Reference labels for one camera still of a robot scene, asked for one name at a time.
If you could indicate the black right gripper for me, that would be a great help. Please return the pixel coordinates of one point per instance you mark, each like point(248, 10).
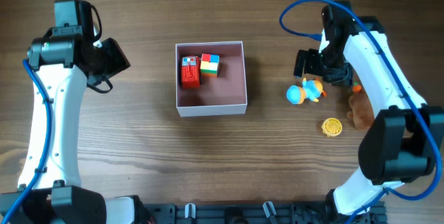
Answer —
point(309, 64)

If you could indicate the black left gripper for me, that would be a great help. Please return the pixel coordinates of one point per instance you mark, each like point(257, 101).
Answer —
point(121, 63)

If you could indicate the blue and orange toy figure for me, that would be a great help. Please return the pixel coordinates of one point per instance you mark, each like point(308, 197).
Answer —
point(310, 89)

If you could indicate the red toy robot car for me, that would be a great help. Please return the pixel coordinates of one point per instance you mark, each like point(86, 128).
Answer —
point(190, 72)

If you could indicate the white box with pink interior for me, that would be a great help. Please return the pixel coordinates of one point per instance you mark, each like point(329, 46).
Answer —
point(222, 95)

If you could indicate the colourful puzzle cube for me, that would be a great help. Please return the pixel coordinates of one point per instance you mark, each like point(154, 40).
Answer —
point(209, 65)

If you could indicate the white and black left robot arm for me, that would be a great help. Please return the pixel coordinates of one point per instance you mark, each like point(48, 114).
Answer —
point(70, 58)

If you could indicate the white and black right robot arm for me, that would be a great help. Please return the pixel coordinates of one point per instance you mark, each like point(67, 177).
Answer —
point(404, 133)

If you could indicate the yellow round plastic toy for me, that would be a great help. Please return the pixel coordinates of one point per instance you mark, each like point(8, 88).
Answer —
point(332, 127)

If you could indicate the brown plush toy with carrot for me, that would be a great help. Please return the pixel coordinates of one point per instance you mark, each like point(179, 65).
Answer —
point(361, 111)

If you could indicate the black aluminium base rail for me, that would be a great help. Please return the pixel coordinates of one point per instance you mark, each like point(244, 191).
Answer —
point(295, 213)

